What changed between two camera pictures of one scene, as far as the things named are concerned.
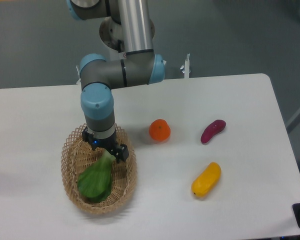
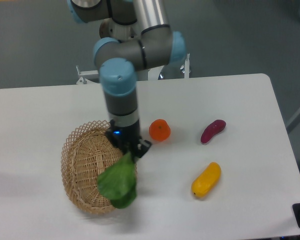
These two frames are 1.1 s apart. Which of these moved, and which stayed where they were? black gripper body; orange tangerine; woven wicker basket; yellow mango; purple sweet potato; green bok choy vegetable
Moved: black gripper body; green bok choy vegetable
Stayed: yellow mango; purple sweet potato; orange tangerine; woven wicker basket
